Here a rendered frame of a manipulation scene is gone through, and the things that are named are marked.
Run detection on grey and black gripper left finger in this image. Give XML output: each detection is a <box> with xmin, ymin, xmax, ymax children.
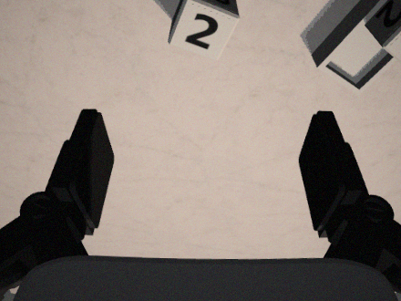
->
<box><xmin>0</xmin><ymin>109</ymin><xmax>114</xmax><ymax>301</ymax></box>

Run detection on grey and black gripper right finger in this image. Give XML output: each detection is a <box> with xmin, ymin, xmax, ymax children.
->
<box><xmin>299</xmin><ymin>110</ymin><xmax>401</xmax><ymax>294</ymax></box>

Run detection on white digit cube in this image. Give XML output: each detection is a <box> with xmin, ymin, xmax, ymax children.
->
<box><xmin>168</xmin><ymin>0</ymin><xmax>240</xmax><ymax>61</ymax></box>
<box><xmin>365</xmin><ymin>0</ymin><xmax>401</xmax><ymax>63</ymax></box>

